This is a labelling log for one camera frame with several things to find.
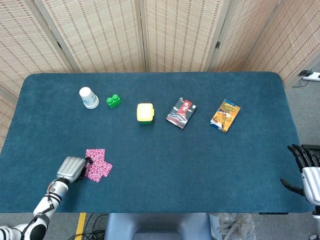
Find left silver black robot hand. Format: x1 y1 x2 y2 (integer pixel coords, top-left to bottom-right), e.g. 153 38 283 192
56 156 94 183

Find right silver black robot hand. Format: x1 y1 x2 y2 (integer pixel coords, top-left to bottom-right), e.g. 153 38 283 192
279 143 320 206

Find red white patterned cloth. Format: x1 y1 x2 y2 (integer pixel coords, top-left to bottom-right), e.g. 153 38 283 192
85 148 106 164

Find pink patterned card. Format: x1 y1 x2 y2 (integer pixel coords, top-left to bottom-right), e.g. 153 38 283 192
84 159 114 184

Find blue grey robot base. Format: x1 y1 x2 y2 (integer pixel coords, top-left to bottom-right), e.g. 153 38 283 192
103 212 212 240

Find upside-down white paper cups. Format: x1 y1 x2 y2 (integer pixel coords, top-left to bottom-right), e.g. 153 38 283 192
78 86 100 110

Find yellow floor tape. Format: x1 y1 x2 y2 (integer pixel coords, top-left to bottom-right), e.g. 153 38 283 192
74 212 87 240

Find green toy building brick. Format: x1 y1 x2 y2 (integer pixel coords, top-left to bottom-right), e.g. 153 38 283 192
106 93 123 110

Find woven folding screen panel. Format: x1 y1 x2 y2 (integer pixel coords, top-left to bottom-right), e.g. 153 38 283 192
239 0 320 89
139 0 232 73
0 0 76 97
208 0 285 73
0 83 19 153
33 0 147 74

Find clear plastic bag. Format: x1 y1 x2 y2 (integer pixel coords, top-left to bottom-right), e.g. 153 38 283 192
208 212 257 240

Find green container with yellow lid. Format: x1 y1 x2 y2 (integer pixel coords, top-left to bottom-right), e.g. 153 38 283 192
136 102 155 126

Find white power strip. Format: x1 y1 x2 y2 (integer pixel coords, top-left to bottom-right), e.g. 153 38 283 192
302 71 320 83

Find yellow blue snack box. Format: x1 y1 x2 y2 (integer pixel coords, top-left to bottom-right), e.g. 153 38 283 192
209 98 242 134

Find black red printed box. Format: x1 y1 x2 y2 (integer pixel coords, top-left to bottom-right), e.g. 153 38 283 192
165 97 198 131

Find black floor cables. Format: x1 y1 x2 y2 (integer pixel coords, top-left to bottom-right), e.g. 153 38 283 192
67 212 109 240

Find grey power cable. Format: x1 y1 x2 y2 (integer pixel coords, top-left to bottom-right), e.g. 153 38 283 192
291 79 309 89

